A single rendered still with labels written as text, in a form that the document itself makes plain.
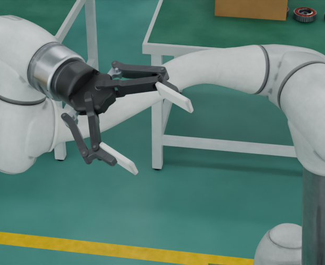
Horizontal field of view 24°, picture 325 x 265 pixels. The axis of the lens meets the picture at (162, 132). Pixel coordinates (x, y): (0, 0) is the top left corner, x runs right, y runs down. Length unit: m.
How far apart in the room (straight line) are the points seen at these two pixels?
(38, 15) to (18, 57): 2.56
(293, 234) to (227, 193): 1.91
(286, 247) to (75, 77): 0.86
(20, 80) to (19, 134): 0.11
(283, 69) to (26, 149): 0.52
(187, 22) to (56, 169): 1.03
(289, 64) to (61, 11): 2.49
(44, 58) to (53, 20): 2.52
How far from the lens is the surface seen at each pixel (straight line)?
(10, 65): 1.34
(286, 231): 1.96
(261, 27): 3.75
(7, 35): 1.35
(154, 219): 3.68
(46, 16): 3.86
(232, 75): 1.50
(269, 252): 1.94
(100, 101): 1.25
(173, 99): 1.22
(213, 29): 3.70
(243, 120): 4.40
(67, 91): 1.26
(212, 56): 1.49
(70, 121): 1.24
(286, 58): 1.54
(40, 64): 1.30
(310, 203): 1.60
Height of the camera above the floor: 2.39
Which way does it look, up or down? 34 degrees down
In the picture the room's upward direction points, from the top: straight up
